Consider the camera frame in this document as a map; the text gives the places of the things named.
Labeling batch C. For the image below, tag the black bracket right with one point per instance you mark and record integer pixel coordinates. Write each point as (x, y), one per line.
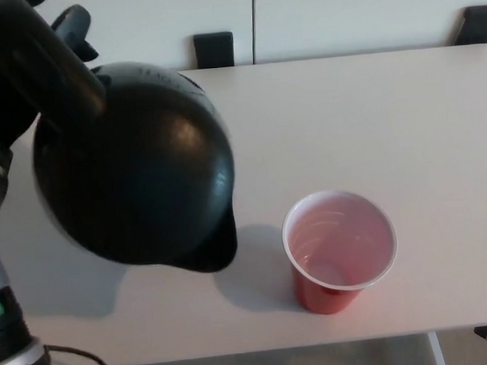
(478, 26)

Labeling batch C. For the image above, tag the black electric kettle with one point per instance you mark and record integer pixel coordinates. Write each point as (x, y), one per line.
(139, 174)

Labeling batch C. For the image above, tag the red plastic cup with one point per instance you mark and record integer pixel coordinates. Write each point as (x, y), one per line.
(327, 299)

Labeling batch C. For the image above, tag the white table leg frame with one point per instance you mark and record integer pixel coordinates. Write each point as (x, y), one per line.
(436, 350)

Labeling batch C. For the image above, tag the black bracket centre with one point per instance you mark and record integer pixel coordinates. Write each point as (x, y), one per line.
(214, 49)

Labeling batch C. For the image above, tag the black bracket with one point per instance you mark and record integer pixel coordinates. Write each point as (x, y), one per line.
(478, 26)
(214, 49)

